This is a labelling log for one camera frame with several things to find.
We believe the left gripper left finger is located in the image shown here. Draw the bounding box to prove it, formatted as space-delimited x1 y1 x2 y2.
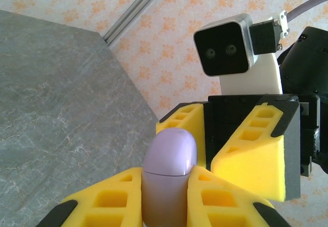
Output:
38 167 143 227

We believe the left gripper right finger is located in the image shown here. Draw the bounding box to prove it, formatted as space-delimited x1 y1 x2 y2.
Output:
187 166 293 227

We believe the purple earbud charging case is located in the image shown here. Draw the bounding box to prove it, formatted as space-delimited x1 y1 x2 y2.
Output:
141 128 198 227

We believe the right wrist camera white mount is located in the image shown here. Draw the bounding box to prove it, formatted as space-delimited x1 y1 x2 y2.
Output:
193 10 291 96

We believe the aluminium frame post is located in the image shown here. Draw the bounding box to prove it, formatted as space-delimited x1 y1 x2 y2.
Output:
102 0 173 46

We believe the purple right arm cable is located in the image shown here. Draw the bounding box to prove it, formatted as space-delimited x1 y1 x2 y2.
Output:
286 0 328 23

